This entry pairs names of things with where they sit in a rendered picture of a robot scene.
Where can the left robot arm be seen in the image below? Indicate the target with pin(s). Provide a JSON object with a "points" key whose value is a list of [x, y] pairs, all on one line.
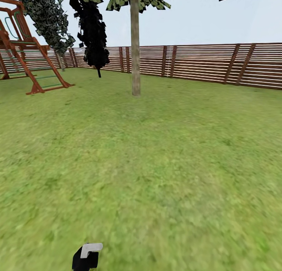
{"points": [[86, 257]]}

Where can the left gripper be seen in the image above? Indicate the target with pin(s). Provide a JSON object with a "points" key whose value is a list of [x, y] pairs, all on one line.
{"points": [[90, 262]]}

